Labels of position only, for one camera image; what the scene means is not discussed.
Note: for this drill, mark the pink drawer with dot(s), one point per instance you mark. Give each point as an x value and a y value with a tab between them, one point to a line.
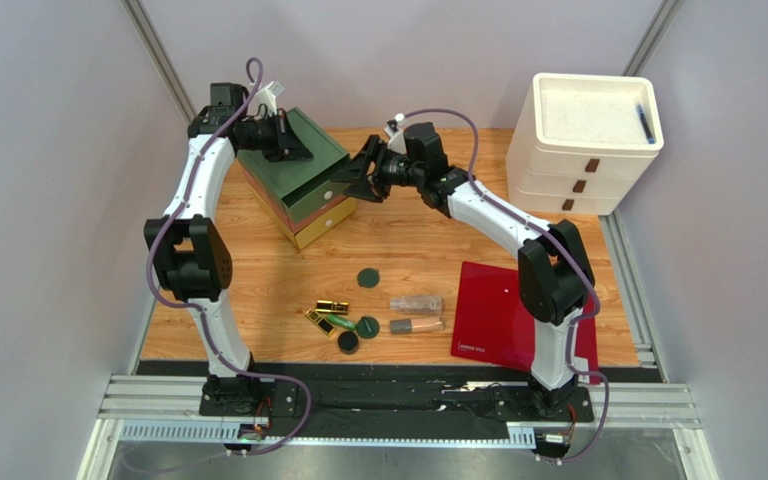
301	207

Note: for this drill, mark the clear cosmetic bottle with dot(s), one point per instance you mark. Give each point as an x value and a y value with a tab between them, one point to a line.
417	304

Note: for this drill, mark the yellow bottom drawer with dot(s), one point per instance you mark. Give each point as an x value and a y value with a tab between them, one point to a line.
304	234

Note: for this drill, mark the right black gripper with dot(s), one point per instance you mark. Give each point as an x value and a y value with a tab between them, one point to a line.
368	168

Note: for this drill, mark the green lipstick tube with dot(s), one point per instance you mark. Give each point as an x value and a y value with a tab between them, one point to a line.
341	322

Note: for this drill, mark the dark green round compact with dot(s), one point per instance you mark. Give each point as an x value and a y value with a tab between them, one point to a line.
368	277

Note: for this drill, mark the gold rectangular case upper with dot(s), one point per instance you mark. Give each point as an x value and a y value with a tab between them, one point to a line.
332	307

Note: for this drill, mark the grey capped foundation tube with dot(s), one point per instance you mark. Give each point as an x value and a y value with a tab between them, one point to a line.
416	325

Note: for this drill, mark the green top drawer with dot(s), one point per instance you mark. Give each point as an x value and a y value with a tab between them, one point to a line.
284	177

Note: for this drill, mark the white three-drawer organizer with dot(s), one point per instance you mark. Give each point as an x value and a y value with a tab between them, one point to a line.
578	146

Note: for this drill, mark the aluminium frame rail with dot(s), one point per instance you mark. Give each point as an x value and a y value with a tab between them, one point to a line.
165	408

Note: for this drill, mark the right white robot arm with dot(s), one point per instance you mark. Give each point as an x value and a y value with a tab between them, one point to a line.
555	279

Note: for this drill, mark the blue pen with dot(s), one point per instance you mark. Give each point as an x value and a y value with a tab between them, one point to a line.
642	116

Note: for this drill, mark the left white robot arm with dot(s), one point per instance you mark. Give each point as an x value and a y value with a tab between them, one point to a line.
189	267

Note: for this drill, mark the gold rectangular case lower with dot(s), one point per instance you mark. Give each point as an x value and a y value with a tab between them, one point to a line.
320	321

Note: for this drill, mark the red mirror board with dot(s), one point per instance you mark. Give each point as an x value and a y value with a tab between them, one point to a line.
491	325

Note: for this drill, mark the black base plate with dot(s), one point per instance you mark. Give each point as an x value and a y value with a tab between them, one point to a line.
399	402

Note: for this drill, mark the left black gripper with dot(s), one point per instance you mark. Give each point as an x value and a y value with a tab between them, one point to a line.
290	147

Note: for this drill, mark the gold rectangular case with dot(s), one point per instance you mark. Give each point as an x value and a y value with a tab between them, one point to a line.
332	307
320	321

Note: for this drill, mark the black round compact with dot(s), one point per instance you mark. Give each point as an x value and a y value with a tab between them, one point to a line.
348	342

